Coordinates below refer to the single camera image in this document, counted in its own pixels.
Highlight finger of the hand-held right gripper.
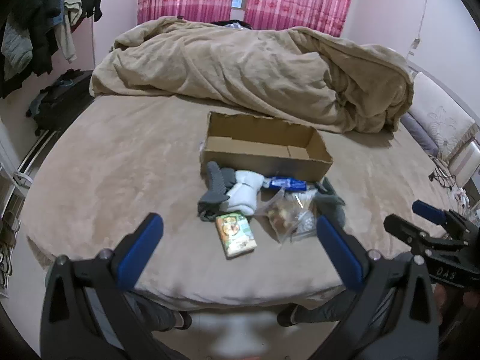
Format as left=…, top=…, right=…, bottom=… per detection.
left=412, top=200, right=477, bottom=233
left=383, top=214, right=437, bottom=250

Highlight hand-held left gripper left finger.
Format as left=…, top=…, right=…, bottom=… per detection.
left=39, top=212, right=181, bottom=360

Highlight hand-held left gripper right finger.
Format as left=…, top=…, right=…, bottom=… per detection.
left=311, top=215, right=441, bottom=360

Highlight clear bag of white tablets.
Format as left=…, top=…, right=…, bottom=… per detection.
left=292, top=210, right=320, bottom=240

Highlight plain grey sock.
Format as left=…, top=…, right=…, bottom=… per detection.
left=313, top=177, right=347, bottom=229

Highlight clear bag of snacks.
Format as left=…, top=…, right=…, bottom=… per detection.
left=259, top=189, right=306, bottom=245

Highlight blue tissue packet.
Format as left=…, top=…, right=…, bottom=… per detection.
left=262, top=176, right=313, bottom=193

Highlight green printed packet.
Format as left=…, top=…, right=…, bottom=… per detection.
left=215, top=213, right=259, bottom=259

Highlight grey ribbed sock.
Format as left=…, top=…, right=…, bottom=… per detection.
left=197, top=161, right=238, bottom=222

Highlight white sock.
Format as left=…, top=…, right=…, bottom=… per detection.
left=225, top=170, right=265, bottom=218

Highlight cardboard box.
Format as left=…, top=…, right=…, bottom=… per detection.
left=199, top=111, right=334, bottom=182

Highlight person's right hand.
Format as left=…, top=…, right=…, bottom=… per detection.
left=434, top=283, right=480, bottom=321

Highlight white bedside box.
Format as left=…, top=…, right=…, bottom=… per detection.
left=448, top=140, right=480, bottom=189

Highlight purple pillow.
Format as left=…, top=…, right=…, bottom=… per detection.
left=399, top=114, right=439, bottom=157

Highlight person's right shoe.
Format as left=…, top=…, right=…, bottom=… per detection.
left=277, top=302, right=338, bottom=328

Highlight person's shoe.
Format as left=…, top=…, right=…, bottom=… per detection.
left=148, top=295, right=193, bottom=331
left=277, top=302, right=338, bottom=328

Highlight person's left shoe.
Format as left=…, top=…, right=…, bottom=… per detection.
left=148, top=295, right=193, bottom=331

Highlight white floral pillow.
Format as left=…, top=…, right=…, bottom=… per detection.
left=407, top=71, right=477, bottom=158

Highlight grey curved headboard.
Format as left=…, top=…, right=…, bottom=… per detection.
left=407, top=62, right=480, bottom=121

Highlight shoes on rack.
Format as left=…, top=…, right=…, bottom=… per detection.
left=0, top=208, right=20, bottom=291

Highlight white metal rack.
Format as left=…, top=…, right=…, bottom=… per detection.
left=0, top=129, right=61, bottom=301

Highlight black suitcase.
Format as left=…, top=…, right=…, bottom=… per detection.
left=25, top=69, right=96, bottom=136

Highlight beige blanket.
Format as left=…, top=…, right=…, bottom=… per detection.
left=89, top=17, right=415, bottom=133

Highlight grey quilted jacket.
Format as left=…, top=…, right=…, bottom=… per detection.
left=1, top=22, right=34, bottom=81

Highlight dark cloth behind blanket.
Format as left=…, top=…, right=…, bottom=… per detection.
left=210, top=19, right=253, bottom=31

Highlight cream hanging shirt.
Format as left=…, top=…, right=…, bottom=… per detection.
left=56, top=0, right=84, bottom=64

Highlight dark hanging coats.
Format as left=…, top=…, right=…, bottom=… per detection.
left=0, top=0, right=67, bottom=99

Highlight black cables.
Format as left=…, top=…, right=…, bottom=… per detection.
left=428, top=155, right=466, bottom=193

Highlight white wall cable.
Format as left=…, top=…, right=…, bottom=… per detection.
left=408, top=0, right=431, bottom=59

